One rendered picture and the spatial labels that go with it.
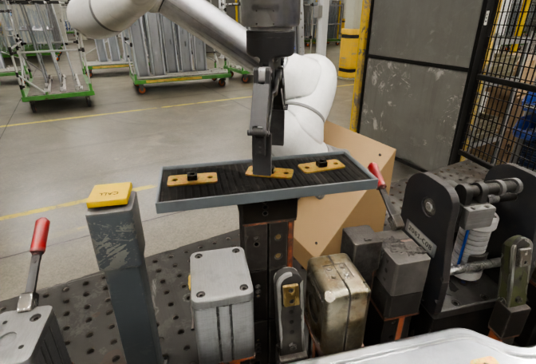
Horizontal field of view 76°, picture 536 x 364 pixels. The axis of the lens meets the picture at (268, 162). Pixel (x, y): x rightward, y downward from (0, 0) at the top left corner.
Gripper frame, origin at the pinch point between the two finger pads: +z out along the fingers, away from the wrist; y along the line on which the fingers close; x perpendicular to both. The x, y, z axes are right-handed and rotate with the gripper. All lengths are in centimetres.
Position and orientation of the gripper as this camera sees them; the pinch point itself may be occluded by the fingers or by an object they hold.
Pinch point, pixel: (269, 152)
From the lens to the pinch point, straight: 60.3
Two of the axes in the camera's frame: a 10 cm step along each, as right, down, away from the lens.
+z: 0.0, 9.1, 4.0
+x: 9.8, 0.8, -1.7
